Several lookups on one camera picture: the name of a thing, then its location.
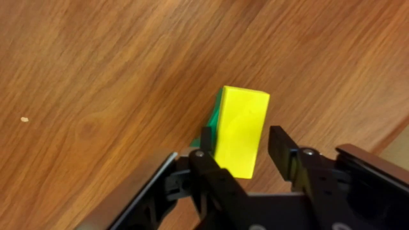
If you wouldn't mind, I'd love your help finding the yellow rectangular block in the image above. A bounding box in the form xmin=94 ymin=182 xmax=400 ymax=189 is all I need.
xmin=215 ymin=86 xmax=270 ymax=179

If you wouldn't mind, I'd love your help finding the green arch block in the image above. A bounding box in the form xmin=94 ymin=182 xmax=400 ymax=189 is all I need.
xmin=190 ymin=87 xmax=224 ymax=147

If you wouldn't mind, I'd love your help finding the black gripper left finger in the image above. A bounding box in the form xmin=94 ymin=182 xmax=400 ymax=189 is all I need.
xmin=189 ymin=127 xmax=250 ymax=230

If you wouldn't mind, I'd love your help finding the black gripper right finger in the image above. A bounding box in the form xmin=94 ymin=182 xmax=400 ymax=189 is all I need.
xmin=268 ymin=127 xmax=339 ymax=230

